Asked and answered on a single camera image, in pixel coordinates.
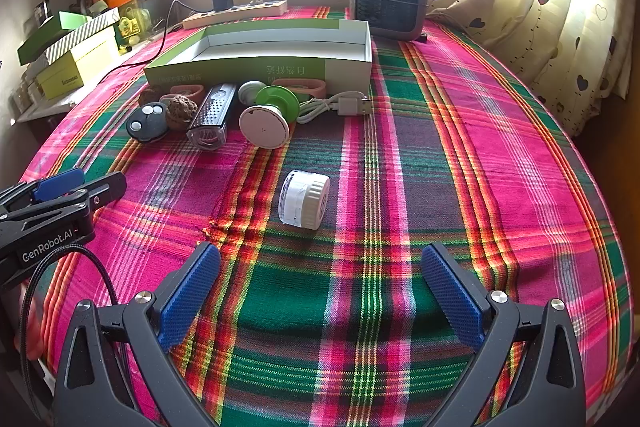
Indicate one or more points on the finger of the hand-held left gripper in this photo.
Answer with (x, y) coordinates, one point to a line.
(100, 192)
(60, 182)

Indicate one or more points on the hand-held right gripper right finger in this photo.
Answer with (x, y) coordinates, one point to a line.
(455, 297)

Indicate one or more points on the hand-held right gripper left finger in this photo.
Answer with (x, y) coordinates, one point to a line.
(190, 292)

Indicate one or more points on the black key fob remote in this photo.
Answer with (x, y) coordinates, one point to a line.
(145, 127)

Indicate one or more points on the brown walnut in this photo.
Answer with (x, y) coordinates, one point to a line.
(179, 109)
(147, 98)

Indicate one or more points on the black bike light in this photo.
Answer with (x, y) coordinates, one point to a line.
(212, 112)

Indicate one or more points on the pink plastic clip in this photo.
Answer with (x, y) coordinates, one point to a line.
(317, 88)
(197, 93)

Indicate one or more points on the small clear jar white lid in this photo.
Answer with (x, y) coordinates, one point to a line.
(305, 199)

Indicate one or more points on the white and green round spool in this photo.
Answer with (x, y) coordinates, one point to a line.
(262, 127)

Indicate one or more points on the small white round gadget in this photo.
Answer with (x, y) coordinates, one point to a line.
(250, 89)

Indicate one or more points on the green and white cardboard box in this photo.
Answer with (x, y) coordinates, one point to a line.
(300, 74)

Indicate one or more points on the white side shelf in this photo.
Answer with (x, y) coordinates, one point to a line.
(45, 109)

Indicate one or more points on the pink green plaid blanket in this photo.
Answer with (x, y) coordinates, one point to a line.
(400, 207)

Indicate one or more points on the green striped box lid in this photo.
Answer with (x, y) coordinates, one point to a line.
(65, 24)

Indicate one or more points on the yellow-green clear container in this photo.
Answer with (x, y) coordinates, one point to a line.
(131, 27)

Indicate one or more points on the beige power strip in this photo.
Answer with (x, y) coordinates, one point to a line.
(235, 13)

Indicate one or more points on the cream heart print curtain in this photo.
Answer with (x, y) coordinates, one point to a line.
(540, 17)

